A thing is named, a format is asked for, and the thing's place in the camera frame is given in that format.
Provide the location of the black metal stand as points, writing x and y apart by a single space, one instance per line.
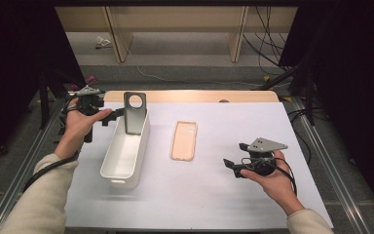
309 97
45 97

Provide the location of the person's left hand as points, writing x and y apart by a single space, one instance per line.
76 126

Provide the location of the person's right hand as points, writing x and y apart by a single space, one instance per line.
276 188

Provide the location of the white crumpled object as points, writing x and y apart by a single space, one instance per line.
103 41

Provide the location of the white table sheet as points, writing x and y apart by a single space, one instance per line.
207 195

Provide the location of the metal floor rail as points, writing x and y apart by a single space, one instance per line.
334 175
13 191

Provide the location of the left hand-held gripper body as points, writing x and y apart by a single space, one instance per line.
89 103

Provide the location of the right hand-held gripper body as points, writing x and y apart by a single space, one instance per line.
266 144

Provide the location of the peach phone case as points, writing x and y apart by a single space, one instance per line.
184 141

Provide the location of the white plastic storage box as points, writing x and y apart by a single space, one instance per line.
125 156

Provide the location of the beige wooden shelf unit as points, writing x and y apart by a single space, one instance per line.
175 19

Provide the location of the pink object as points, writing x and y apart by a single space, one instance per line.
91 79

